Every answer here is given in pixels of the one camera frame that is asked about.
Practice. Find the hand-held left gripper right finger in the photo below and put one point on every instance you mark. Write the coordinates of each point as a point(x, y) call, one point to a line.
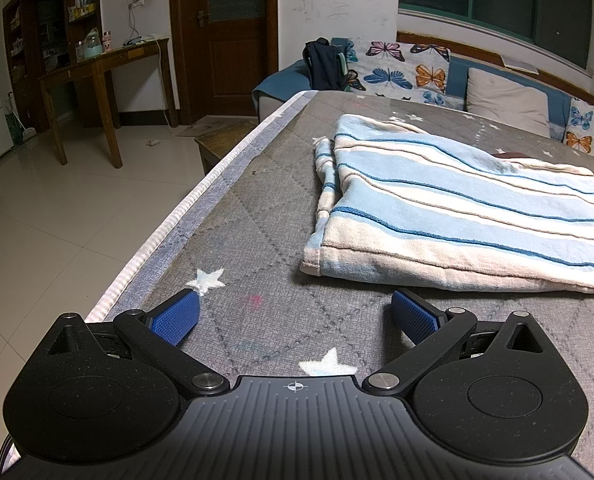
point(414, 317)

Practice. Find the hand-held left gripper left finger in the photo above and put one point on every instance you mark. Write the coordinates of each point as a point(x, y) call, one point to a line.
point(174, 317)

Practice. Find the blue white striped towel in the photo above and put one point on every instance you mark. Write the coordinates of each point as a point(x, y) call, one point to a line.
point(427, 210)

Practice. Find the grey star-print mattress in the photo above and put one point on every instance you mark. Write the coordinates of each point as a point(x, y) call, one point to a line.
point(257, 220)

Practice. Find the low wooden stool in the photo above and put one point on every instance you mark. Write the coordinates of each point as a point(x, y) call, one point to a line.
point(222, 145)

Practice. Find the dark red cloth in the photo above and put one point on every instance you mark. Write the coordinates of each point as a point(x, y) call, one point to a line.
point(509, 155)

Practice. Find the grey door mat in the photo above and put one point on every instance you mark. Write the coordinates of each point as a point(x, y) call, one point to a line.
point(202, 127)

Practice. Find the beige pillow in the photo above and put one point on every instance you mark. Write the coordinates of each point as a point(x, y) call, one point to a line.
point(507, 100)

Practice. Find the white mop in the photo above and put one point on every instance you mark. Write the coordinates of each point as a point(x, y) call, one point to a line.
point(22, 130)

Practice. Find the large butterfly-print pillow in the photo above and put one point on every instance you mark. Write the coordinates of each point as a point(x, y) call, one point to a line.
point(392, 72)

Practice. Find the blue-covered wooden sofa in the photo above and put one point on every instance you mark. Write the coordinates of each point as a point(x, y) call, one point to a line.
point(277, 82)

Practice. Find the small butterfly-print pillow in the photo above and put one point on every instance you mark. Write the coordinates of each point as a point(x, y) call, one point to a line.
point(587, 125)

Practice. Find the brown wooden door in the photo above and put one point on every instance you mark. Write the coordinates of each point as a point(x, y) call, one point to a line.
point(222, 60)

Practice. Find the dark blue backpack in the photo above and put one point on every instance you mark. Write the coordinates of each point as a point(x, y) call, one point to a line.
point(322, 67)

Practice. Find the brown wooden desk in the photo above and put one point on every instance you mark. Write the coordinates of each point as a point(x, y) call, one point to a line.
point(97, 60)

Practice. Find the book on sofa back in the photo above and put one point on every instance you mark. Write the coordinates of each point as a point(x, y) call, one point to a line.
point(519, 64)

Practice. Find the white power strip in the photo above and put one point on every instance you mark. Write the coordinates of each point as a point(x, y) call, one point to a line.
point(139, 39)

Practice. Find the pink cup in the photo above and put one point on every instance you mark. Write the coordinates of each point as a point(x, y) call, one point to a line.
point(108, 42)

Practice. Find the light green jar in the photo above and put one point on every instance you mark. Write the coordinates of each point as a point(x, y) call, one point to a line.
point(93, 45)

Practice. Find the dark wooden shelf cabinet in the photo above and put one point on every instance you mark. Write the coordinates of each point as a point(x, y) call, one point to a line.
point(52, 15)

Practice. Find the white wall socket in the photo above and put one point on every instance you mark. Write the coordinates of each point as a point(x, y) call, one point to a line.
point(137, 1)

